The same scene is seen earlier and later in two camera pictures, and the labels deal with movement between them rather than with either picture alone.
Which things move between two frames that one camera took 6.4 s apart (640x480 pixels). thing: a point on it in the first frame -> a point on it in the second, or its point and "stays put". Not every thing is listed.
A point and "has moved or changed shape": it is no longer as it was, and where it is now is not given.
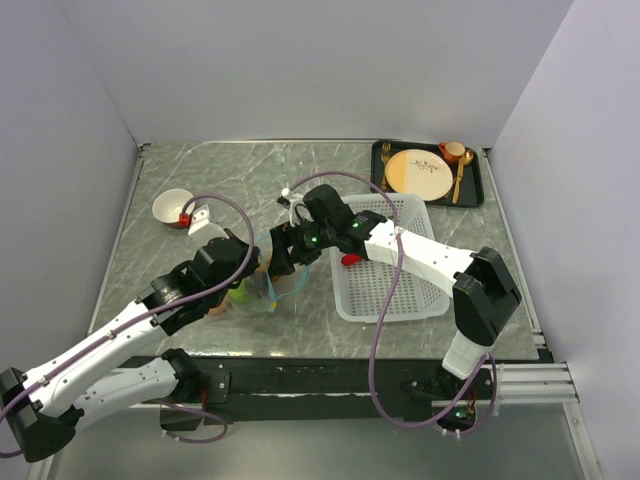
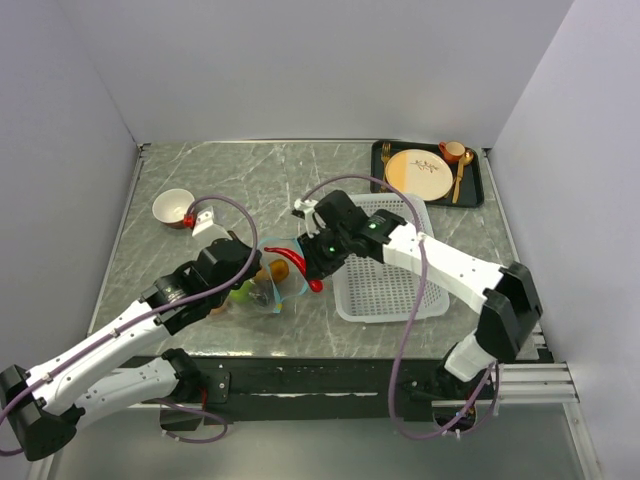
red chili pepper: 350,259 has moved or changed shape
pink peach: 220,309 stays put
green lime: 242,293 stays put
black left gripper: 245,258 stays put
